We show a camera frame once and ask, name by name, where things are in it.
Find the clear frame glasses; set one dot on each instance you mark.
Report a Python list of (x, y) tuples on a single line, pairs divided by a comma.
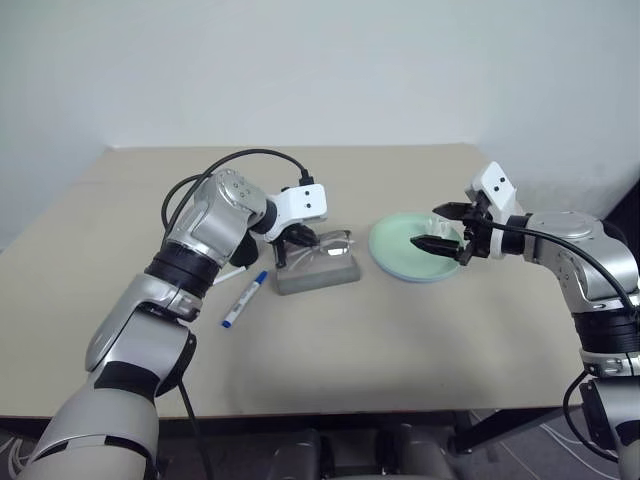
[(340, 248)]

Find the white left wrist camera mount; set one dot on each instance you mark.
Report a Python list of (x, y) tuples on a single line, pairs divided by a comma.
[(305, 200)]

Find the light blue plate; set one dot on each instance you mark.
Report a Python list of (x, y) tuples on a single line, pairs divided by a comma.
[(415, 281)]

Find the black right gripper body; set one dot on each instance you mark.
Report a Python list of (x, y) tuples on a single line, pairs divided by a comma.
[(477, 242)]

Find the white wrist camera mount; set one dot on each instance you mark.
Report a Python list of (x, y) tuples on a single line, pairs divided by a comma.
[(495, 187), (305, 200)]

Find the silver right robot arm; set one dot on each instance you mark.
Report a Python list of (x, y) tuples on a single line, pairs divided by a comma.
[(570, 230)]

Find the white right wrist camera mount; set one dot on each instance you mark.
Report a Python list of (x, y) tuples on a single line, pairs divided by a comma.
[(495, 187)]

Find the black table leg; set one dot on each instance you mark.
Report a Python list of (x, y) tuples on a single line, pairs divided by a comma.
[(500, 430)]

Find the light green plate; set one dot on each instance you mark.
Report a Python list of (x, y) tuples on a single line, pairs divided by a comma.
[(400, 245)]

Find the blue capped white marker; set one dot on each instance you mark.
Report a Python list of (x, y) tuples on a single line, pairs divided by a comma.
[(242, 300)]

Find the dark grey rounded block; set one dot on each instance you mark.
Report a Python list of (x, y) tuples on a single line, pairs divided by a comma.
[(417, 452), (300, 455)]

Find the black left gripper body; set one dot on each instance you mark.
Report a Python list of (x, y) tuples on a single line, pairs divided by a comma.
[(300, 234)]

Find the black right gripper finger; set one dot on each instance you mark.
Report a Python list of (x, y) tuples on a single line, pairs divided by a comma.
[(452, 210), (437, 245)]

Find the translucent grey glasses case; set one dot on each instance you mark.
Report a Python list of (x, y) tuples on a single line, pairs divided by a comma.
[(320, 280)]

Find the white ridged cup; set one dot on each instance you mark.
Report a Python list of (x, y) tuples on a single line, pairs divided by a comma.
[(442, 229)]

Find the black capped white marker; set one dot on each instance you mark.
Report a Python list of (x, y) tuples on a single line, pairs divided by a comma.
[(229, 276)]

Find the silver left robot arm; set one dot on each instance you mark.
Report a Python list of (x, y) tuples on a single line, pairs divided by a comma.
[(210, 220)]

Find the black background panel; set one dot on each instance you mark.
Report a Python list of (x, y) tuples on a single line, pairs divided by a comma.
[(627, 210)]

